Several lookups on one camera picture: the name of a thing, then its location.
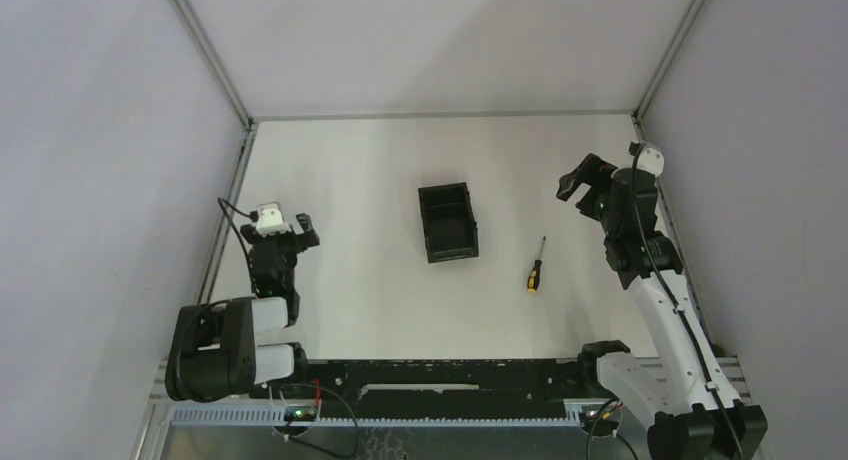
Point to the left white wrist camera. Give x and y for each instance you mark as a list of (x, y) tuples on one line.
[(270, 220)]

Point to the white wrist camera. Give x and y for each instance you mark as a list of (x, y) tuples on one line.
[(647, 158), (270, 220)]

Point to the right controller board with wires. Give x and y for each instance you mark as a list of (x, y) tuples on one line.
[(601, 415)]

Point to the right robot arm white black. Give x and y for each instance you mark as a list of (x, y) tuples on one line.
[(696, 413)]

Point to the left controller board with wires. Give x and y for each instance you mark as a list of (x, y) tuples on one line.
[(275, 392)]

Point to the aluminium frame profile back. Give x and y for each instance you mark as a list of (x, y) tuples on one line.
[(441, 114)]

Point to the black plastic bin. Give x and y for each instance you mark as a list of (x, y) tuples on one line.
[(449, 226)]

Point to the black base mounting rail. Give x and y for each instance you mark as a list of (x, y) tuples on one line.
[(488, 390)]

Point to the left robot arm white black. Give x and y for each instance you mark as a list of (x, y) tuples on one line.
[(214, 351)]

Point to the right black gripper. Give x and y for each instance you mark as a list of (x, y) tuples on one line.
[(592, 190)]

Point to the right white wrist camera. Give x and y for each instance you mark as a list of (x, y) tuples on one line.
[(647, 158)]

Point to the yellow black screwdriver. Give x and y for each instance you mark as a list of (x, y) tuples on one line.
[(534, 276)]

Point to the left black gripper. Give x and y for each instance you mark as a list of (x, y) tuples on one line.
[(283, 239)]

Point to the controller board with wires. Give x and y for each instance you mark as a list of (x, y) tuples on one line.
[(601, 415), (275, 392)]

